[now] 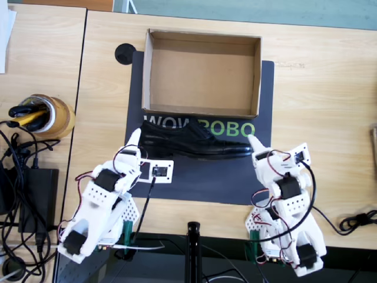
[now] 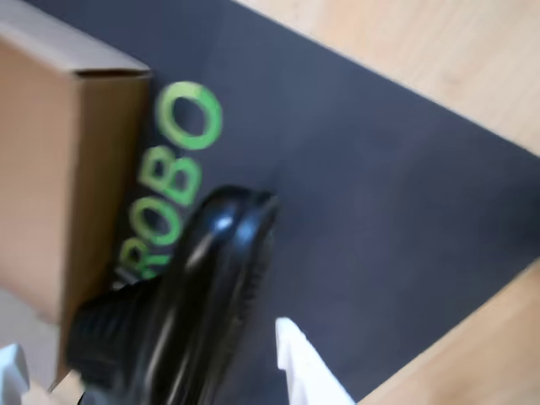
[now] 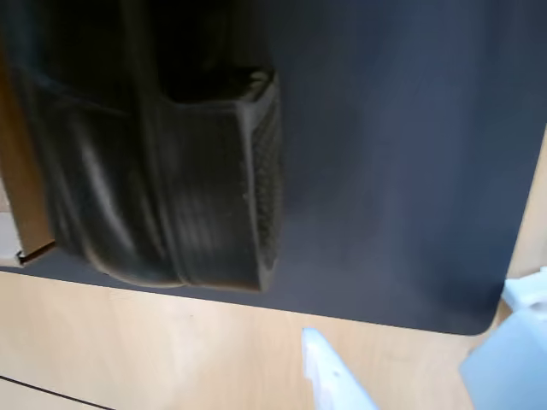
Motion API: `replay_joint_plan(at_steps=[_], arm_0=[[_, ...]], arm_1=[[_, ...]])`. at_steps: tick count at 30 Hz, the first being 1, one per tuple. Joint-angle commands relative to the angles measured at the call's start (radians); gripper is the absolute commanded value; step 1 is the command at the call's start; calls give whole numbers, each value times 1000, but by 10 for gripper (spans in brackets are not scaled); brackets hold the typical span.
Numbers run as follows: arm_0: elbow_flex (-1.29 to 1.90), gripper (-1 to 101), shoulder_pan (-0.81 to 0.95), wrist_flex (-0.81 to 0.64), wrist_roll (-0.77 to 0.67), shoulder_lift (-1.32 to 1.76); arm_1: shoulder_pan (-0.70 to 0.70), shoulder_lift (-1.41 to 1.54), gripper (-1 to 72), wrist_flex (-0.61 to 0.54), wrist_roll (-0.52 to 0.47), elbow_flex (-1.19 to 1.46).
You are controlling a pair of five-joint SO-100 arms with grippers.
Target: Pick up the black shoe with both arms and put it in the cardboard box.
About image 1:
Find black coiled power cable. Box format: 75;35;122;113
312;205;377;236

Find white USB cable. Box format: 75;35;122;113
113;243;166;252

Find black handled tool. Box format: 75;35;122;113
8;103;34;118

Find open cardboard box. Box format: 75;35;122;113
141;28;262;120

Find thick black cable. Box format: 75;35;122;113
0;120;49;277

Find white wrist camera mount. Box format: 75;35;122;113
287;143;312;171
138;159;175;184

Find black camera cable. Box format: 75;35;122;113
249;160;316;244
133;176;157;243

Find black power adapter brick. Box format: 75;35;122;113
18;167;59;233

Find black leather dress shoe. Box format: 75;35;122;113
137;119;254;162

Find thin black plug cable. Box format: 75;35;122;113
4;137;61;169

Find brown packing tape roll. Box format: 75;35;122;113
17;93;77;139

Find white paper stack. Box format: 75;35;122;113
0;2;18;74

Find black camera stand pole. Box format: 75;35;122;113
187;221;203;283

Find dark WOWROBO mat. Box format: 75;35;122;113
123;50;275;206

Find white perforated base plate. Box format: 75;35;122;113
117;194;141;225
245;206;272;236

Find yellow handled pliers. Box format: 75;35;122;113
16;109;50;132

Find black round desk grommet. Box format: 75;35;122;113
114;43;137;65

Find green desk clamp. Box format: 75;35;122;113
249;231;262;263
123;221;135;255

